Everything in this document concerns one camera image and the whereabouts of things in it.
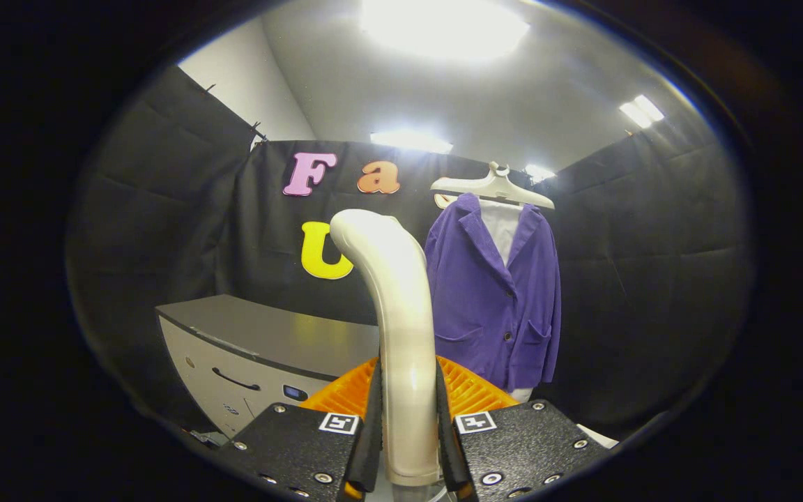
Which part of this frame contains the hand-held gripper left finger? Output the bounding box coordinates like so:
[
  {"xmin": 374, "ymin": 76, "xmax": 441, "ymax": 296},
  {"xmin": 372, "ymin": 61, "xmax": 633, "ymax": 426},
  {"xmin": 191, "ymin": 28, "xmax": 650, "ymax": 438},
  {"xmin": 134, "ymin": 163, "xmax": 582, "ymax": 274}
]
[{"xmin": 220, "ymin": 356, "xmax": 383, "ymax": 502}]

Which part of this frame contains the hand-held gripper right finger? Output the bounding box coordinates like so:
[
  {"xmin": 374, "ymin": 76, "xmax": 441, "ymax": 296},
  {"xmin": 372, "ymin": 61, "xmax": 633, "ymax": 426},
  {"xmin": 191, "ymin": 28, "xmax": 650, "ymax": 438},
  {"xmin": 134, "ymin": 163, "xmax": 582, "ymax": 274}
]
[{"xmin": 435, "ymin": 356, "xmax": 612, "ymax": 502}]

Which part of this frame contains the purple corduroy jacket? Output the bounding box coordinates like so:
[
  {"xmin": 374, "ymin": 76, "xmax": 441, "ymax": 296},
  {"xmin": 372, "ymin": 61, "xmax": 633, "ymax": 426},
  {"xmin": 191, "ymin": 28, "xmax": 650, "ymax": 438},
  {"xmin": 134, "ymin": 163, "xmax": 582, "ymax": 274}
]
[{"xmin": 424, "ymin": 192, "xmax": 563, "ymax": 393}]

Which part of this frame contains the white garment steamer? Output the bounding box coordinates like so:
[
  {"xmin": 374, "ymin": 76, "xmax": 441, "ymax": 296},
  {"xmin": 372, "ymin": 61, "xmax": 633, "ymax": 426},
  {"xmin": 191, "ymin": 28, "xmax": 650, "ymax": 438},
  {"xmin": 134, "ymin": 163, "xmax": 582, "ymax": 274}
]
[{"xmin": 329, "ymin": 208, "xmax": 443, "ymax": 490}]

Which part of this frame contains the white shirt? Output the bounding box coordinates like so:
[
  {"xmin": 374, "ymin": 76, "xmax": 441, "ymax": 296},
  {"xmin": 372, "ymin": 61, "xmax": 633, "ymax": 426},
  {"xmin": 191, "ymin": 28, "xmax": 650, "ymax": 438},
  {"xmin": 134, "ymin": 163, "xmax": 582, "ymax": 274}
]
[{"xmin": 478, "ymin": 199, "xmax": 535, "ymax": 404}]

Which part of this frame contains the white clothes hanger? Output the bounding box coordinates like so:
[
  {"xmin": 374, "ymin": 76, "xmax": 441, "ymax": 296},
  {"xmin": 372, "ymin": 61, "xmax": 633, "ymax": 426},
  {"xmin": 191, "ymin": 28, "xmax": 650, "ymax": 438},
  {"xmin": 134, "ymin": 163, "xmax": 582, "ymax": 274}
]
[{"xmin": 429, "ymin": 162, "xmax": 556, "ymax": 211}]

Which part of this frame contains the white paper sheet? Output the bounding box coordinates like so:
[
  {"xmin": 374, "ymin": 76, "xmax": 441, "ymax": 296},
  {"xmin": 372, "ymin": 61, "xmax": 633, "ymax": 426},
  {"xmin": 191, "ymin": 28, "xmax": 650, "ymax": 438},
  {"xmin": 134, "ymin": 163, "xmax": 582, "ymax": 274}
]
[{"xmin": 575, "ymin": 423, "xmax": 620, "ymax": 450}]

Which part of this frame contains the grey cabinet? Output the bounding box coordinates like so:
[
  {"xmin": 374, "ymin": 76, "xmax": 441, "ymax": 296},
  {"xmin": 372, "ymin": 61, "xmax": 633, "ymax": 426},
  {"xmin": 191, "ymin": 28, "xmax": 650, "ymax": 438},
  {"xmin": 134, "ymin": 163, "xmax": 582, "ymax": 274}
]
[{"xmin": 155, "ymin": 293, "xmax": 382, "ymax": 441}]

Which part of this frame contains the long ceiling light panel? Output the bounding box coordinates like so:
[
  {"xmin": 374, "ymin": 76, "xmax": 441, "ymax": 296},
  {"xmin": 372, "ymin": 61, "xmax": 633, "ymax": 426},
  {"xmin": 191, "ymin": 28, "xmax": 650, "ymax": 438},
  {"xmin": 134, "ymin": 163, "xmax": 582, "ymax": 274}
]
[{"xmin": 369, "ymin": 129, "xmax": 455, "ymax": 155}]

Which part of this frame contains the double ceiling light panel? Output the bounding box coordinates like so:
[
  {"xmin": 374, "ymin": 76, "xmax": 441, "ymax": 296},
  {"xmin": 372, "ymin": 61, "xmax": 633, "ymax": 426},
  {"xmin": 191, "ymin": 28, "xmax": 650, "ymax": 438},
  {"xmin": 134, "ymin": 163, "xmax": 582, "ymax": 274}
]
[{"xmin": 618, "ymin": 94, "xmax": 666, "ymax": 130}]

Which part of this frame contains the large round ceiling light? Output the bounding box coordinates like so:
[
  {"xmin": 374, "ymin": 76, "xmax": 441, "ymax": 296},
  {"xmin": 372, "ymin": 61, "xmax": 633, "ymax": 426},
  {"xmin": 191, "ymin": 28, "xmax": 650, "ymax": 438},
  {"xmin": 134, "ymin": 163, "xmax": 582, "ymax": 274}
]
[{"xmin": 359, "ymin": 0, "xmax": 532, "ymax": 65}]

